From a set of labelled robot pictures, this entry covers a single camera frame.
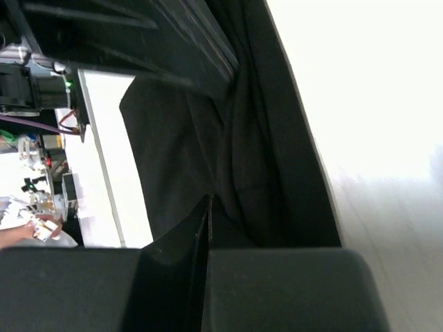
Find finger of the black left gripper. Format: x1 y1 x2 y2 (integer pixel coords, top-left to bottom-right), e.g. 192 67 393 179
10 1 239 93

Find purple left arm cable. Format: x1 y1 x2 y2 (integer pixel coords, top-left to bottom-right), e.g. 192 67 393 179
0 114 62 134

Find cluttered background workbench items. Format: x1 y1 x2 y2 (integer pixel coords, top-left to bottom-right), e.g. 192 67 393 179
1 130 69 221

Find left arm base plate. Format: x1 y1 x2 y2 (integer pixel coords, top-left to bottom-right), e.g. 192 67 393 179
68 69 90 142

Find white paper in hand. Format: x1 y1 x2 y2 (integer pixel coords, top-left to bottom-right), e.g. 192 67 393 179
30 218 62 242

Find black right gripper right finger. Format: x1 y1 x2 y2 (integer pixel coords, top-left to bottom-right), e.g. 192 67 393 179
207 199 390 331

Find black skirt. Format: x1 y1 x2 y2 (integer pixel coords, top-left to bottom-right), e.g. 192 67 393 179
120 1 341 248

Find bystander hand in background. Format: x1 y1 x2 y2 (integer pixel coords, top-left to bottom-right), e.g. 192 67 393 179
1 214 63 249

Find aluminium front rail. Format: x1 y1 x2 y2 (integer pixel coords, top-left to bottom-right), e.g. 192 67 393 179
78 69 126 248

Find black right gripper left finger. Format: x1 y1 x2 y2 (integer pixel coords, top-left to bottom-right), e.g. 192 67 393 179
1 196 212 331

